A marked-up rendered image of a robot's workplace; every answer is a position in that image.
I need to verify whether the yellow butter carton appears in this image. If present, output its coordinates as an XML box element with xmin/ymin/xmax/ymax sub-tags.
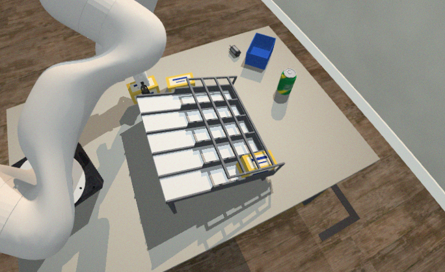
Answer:
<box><xmin>126</xmin><ymin>75</ymin><xmax>160</xmax><ymax>104</ymax></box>
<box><xmin>166</xmin><ymin>72</ymin><xmax>195</xmax><ymax>92</ymax></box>
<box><xmin>236</xmin><ymin>150</ymin><xmax>277</xmax><ymax>178</ymax></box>

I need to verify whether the green drink can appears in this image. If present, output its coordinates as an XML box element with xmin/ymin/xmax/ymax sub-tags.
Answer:
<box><xmin>277</xmin><ymin>68</ymin><xmax>297</xmax><ymax>95</ymax></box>

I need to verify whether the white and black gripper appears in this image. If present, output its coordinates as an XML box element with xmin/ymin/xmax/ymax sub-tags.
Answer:
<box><xmin>133</xmin><ymin>72</ymin><xmax>150</xmax><ymax>94</ymax></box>

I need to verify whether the blue open bin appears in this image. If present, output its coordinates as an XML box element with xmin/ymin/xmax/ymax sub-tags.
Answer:
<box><xmin>245</xmin><ymin>33</ymin><xmax>276</xmax><ymax>70</ymax></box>

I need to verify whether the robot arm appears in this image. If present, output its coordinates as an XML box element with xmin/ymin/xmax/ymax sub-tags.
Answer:
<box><xmin>0</xmin><ymin>0</ymin><xmax>167</xmax><ymax>260</ymax></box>

